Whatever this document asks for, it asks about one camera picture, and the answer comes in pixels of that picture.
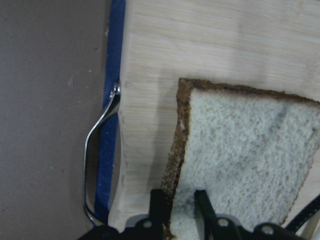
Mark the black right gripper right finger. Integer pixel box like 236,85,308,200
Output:
194,190,216,240

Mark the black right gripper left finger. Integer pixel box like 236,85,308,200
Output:
149,189,165,240

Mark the bread slice with crust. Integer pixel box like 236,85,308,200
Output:
161,78,320,240

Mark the wooden cutting board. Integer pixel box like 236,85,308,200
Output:
108,0,320,231

